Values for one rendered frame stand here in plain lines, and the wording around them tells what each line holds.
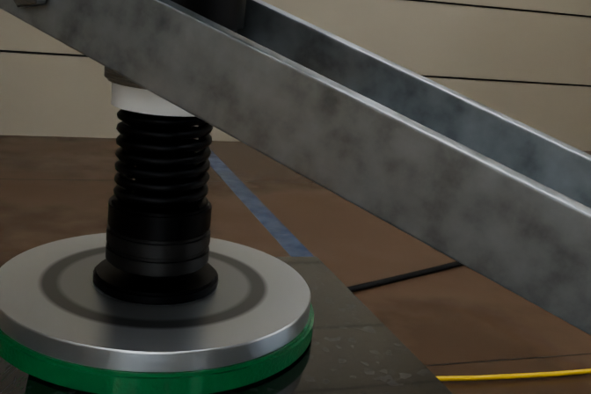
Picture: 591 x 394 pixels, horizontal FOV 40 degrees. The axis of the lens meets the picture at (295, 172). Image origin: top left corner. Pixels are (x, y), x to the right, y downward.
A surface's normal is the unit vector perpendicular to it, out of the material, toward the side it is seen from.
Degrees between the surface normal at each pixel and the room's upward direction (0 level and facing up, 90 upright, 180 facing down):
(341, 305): 0
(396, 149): 90
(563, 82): 90
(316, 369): 0
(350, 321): 0
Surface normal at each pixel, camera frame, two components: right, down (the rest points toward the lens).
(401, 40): 0.32, 0.25
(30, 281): 0.10, -0.97
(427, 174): -0.47, 0.16
